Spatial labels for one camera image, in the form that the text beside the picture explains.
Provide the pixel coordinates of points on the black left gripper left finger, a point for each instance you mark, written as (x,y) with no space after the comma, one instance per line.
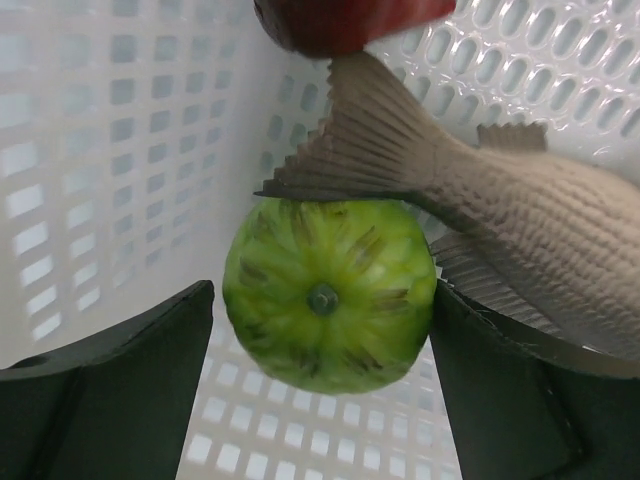
(114,405)

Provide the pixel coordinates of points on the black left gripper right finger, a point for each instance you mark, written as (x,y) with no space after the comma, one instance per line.
(523,404)

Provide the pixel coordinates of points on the green custard apple toy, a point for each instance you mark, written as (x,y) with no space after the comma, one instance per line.
(332,298)

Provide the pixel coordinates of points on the grey toy fish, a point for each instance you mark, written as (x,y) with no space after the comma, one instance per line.
(549,241)

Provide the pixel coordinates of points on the white perforated plastic basket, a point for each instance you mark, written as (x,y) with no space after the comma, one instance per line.
(134,138)

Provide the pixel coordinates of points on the dark red toy fruit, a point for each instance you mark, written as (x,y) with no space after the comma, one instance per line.
(320,29)

